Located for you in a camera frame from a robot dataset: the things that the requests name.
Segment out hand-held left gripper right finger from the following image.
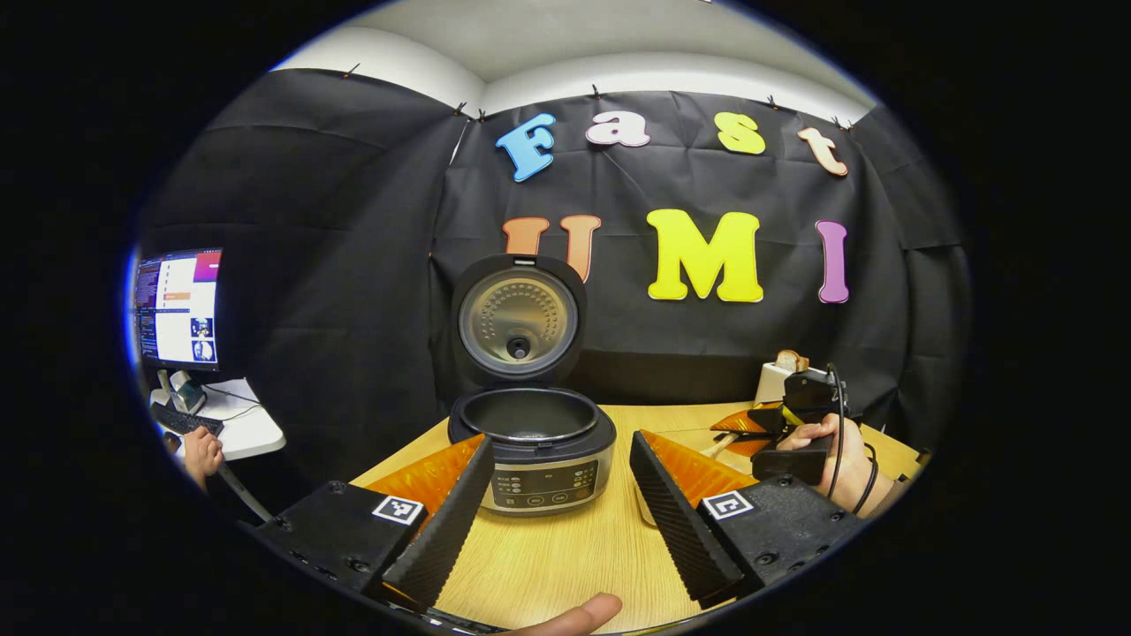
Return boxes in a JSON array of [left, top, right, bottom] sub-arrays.
[[629, 429, 865, 610]]

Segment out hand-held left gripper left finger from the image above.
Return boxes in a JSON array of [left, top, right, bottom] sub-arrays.
[[239, 435, 496, 610]]

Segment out clear plastic rice box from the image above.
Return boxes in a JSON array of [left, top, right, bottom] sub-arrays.
[[634, 426, 752, 531]]

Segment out silver black rice cooker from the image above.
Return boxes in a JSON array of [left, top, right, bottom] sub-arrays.
[[447, 254, 618, 518]]

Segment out white toaster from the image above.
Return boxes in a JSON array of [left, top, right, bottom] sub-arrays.
[[754, 358, 814, 405]]

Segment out white side table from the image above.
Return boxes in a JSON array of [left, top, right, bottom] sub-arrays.
[[150, 375, 286, 522]]

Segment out black backdrop cloth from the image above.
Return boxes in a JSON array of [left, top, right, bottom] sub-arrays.
[[133, 66, 973, 487]]

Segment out black keyboard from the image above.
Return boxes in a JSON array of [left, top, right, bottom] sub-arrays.
[[150, 402, 224, 436]]

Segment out small grey desk device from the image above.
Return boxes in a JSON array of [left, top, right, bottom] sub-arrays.
[[159, 369, 209, 414]]

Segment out computer monitor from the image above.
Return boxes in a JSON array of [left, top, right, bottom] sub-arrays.
[[133, 249, 224, 372]]

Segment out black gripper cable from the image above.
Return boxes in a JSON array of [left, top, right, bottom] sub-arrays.
[[826, 364, 880, 518]]

